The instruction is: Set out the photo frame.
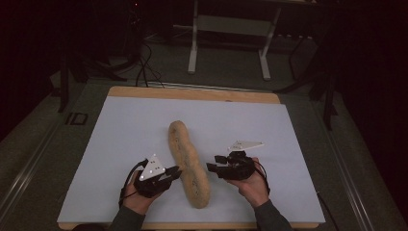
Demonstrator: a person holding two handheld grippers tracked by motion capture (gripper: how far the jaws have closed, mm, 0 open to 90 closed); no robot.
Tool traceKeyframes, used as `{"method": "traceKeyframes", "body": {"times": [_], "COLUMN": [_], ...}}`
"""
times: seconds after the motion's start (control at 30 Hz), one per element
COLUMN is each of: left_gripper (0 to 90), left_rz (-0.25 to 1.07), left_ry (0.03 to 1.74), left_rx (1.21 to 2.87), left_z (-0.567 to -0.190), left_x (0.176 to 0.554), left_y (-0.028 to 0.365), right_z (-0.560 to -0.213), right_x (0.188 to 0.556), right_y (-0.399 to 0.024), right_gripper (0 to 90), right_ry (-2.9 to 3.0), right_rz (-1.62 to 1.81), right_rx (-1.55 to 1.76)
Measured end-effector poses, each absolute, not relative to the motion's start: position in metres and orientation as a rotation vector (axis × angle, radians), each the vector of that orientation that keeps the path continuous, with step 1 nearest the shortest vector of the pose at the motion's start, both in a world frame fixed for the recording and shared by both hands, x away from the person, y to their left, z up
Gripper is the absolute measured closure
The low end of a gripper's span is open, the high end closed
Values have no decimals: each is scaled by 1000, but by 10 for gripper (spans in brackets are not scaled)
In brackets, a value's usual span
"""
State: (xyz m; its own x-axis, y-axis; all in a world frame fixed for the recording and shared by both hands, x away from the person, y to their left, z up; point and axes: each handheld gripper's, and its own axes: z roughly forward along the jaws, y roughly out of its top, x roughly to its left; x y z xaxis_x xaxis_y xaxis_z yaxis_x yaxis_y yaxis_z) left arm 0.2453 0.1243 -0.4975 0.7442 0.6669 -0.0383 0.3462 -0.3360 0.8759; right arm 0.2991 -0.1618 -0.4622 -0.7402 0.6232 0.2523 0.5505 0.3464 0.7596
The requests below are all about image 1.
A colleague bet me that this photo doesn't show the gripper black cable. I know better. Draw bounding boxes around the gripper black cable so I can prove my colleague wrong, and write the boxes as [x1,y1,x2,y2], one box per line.
[254,159,271,195]
[117,159,149,208]

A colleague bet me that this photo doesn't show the person's right hand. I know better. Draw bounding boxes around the person's right hand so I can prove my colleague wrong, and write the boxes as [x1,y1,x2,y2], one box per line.
[225,157,270,209]

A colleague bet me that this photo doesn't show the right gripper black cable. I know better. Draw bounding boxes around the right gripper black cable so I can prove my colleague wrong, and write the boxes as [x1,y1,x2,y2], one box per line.
[254,159,271,195]

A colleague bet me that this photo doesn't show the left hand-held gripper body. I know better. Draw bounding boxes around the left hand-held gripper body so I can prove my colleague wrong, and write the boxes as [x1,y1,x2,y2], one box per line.
[132,153,171,199]

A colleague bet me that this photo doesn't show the white table mat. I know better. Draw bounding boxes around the white table mat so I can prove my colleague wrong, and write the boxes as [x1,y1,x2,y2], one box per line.
[57,95,326,224]

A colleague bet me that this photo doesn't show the person's left hand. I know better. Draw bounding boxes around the person's left hand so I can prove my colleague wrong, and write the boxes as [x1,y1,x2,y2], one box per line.
[122,179,163,216]

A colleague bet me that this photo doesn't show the black cable beside table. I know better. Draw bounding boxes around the black cable beside table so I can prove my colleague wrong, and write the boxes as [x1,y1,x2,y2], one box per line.
[316,191,340,231]

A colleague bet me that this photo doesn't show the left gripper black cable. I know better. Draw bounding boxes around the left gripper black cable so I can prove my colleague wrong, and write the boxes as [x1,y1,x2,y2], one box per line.
[117,159,149,208]

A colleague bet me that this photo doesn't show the metal floor rail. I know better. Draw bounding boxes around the metal floor rail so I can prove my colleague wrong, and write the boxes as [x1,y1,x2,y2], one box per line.
[0,121,66,219]
[313,104,377,231]

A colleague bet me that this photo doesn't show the white metal desk frame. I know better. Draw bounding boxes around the white metal desk frame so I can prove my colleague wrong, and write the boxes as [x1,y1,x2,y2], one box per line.
[187,0,284,82]

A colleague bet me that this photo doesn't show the black floor cables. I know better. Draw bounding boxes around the black floor cables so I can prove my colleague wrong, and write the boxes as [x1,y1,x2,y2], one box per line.
[134,40,166,89]

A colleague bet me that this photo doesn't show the black metal stand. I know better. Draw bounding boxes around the black metal stand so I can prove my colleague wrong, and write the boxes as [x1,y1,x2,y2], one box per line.
[57,51,128,114]
[274,64,340,132]

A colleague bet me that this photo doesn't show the dark equipment stand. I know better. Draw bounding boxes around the dark equipment stand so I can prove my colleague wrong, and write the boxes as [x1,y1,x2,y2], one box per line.
[125,0,146,66]

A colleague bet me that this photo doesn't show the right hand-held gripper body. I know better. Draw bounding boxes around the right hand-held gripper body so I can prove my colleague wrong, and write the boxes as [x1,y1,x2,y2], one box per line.
[220,140,266,181]

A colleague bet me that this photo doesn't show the black rectangular floor bracket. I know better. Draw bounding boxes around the black rectangular floor bracket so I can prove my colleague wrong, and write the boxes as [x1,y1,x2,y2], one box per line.
[64,112,89,126]

